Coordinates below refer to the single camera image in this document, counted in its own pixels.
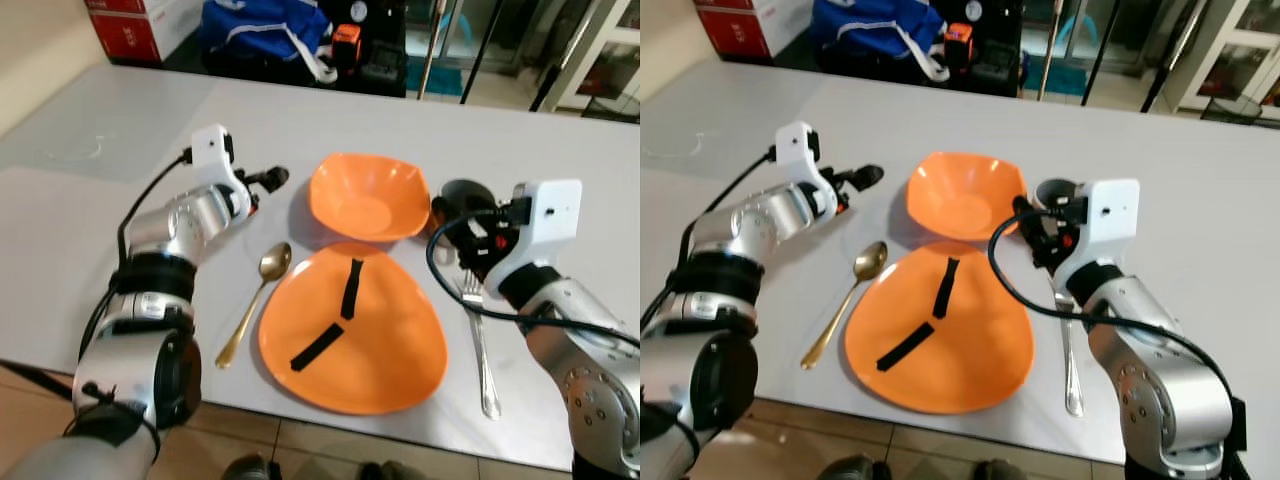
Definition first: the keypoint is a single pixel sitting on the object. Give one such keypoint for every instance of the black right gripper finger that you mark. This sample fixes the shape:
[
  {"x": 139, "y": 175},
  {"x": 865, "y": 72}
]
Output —
[
  {"x": 1024, "y": 212},
  {"x": 1040, "y": 255},
  {"x": 466, "y": 252},
  {"x": 445, "y": 212}
]

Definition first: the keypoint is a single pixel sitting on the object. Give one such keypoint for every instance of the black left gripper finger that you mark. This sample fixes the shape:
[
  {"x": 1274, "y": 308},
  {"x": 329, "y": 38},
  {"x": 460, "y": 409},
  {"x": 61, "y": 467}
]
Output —
[
  {"x": 266, "y": 188},
  {"x": 866, "y": 174},
  {"x": 275, "y": 174},
  {"x": 856, "y": 189}
]

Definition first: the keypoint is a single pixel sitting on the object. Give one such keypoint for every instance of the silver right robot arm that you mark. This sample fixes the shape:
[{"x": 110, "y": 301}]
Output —
[
  {"x": 590, "y": 380},
  {"x": 1160, "y": 390}
]

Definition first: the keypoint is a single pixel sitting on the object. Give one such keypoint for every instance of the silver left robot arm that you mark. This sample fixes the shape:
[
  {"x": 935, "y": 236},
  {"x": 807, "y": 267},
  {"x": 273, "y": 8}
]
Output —
[
  {"x": 700, "y": 350},
  {"x": 140, "y": 350}
]

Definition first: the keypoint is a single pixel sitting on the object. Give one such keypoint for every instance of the black cup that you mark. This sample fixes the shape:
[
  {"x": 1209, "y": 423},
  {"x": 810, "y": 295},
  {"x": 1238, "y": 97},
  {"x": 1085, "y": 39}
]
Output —
[
  {"x": 466, "y": 190},
  {"x": 1056, "y": 188}
]

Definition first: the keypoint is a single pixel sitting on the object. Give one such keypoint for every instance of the orange plastic bowl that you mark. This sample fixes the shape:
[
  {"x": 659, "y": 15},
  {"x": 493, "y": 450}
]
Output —
[
  {"x": 365, "y": 195},
  {"x": 960, "y": 195}
]

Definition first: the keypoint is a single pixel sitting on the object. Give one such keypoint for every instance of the gold metal spoon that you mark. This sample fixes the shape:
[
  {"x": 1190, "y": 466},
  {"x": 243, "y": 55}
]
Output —
[
  {"x": 868, "y": 260},
  {"x": 272, "y": 262}
]

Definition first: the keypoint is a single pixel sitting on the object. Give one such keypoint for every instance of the black tape strip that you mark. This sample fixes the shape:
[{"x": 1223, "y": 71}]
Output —
[
  {"x": 905, "y": 347},
  {"x": 944, "y": 287},
  {"x": 317, "y": 347},
  {"x": 351, "y": 288}
]

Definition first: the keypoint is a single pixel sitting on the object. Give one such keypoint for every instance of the orange plastic plate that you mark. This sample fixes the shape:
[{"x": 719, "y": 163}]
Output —
[
  {"x": 390, "y": 350},
  {"x": 975, "y": 350}
]

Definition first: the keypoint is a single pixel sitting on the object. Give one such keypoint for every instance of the orange black device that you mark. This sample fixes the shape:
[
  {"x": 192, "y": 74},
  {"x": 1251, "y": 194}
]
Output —
[
  {"x": 346, "y": 45},
  {"x": 958, "y": 45}
]

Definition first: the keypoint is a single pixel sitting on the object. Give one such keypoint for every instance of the black case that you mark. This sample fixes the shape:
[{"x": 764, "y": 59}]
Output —
[
  {"x": 382, "y": 60},
  {"x": 1000, "y": 60}
]

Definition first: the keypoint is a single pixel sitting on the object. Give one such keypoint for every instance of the black pole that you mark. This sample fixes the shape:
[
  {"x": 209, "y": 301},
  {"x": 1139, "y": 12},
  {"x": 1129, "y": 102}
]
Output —
[
  {"x": 1100, "y": 50},
  {"x": 480, "y": 55},
  {"x": 1172, "y": 55},
  {"x": 565, "y": 55}
]

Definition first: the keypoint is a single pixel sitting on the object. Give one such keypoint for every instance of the wooden stick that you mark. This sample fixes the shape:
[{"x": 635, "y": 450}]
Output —
[
  {"x": 1050, "y": 45},
  {"x": 430, "y": 50}
]

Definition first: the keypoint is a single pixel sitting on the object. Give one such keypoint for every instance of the red white cardboard box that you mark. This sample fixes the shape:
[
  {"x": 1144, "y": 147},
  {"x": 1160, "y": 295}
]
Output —
[
  {"x": 745, "y": 22},
  {"x": 130, "y": 25}
]

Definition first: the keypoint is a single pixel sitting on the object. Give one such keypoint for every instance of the white glass door cabinet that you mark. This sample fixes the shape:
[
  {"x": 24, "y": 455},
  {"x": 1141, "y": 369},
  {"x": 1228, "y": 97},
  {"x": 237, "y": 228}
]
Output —
[
  {"x": 1240, "y": 50},
  {"x": 605, "y": 50}
]

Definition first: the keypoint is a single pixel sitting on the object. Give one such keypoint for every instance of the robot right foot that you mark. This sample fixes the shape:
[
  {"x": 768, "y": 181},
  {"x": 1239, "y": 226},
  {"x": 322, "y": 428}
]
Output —
[
  {"x": 1000, "y": 471},
  {"x": 395, "y": 471}
]

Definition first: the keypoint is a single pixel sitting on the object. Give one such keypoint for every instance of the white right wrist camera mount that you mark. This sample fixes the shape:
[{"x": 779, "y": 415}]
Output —
[
  {"x": 1105, "y": 220},
  {"x": 545, "y": 225}
]

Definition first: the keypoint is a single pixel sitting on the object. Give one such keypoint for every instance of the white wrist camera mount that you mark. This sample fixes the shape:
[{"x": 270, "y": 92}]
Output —
[
  {"x": 545, "y": 225},
  {"x": 1105, "y": 220},
  {"x": 210, "y": 150},
  {"x": 795, "y": 148}
]

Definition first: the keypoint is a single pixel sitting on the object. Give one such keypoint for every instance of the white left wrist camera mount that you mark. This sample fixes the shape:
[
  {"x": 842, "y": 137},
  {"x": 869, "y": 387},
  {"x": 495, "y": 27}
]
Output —
[
  {"x": 210, "y": 150},
  {"x": 795, "y": 148}
]

